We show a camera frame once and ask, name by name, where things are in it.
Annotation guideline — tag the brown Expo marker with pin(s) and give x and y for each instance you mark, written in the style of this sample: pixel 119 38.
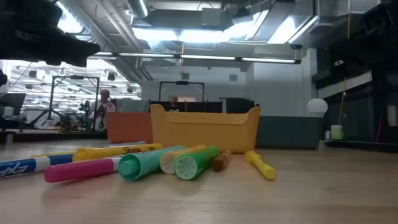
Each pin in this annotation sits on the brown Expo marker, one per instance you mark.
pixel 221 161

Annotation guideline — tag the black cabinet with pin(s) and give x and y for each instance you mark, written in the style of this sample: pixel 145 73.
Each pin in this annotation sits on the black cabinet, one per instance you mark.
pixel 239 105

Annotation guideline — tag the fat green highlighter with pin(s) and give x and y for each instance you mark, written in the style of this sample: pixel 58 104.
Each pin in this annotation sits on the fat green highlighter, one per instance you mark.
pixel 192 163

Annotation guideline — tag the black monitor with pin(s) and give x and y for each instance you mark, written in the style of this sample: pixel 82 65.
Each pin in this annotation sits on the black monitor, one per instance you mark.
pixel 12 102

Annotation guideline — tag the red pole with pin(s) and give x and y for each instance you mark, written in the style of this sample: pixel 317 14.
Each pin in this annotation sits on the red pole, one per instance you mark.
pixel 379 127

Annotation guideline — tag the fat teal highlighter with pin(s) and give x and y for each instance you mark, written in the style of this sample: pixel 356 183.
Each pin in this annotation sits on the fat teal highlighter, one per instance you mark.
pixel 140 165

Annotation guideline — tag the yellow plastic bin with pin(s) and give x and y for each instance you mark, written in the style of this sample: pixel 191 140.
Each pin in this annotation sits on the yellow plastic bin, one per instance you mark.
pixel 205 132

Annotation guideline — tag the light green cup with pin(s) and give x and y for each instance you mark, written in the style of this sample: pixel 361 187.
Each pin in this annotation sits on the light green cup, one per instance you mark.
pixel 336 132

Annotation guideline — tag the white bulb silver base lamp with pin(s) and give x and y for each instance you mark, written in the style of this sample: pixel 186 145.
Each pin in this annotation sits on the white bulb silver base lamp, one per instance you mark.
pixel 317 105

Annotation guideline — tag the pink Expo marker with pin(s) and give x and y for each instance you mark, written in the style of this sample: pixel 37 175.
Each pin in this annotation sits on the pink Expo marker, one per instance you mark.
pixel 77 170

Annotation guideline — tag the black LED light bar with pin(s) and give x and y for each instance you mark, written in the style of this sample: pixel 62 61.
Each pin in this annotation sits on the black LED light bar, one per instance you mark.
pixel 205 58

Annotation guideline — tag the fat yellow Sharpie highlighter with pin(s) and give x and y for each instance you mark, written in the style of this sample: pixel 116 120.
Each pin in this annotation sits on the fat yellow Sharpie highlighter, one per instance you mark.
pixel 102 152
pixel 169 161

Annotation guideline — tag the teal plastic bin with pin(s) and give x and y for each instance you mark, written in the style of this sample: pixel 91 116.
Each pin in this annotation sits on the teal plastic bin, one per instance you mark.
pixel 289 132

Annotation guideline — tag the black rig frame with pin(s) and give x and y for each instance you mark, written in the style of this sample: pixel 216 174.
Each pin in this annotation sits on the black rig frame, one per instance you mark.
pixel 182 82
pixel 51 99

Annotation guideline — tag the orange plastic bin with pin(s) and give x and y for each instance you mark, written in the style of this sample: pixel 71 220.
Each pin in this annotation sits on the orange plastic bin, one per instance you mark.
pixel 129 127

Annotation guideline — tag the black partition panel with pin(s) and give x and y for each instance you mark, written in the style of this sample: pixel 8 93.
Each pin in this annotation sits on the black partition panel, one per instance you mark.
pixel 199 107

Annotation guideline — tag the thin yellow highlighter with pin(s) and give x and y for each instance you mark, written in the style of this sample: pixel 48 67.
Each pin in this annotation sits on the thin yellow highlighter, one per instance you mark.
pixel 261 165

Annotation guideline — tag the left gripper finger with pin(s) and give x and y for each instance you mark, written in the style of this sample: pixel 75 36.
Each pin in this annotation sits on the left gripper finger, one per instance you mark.
pixel 71 51

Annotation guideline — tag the person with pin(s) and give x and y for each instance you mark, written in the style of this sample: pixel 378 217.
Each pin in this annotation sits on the person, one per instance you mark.
pixel 105 104
pixel 174 102

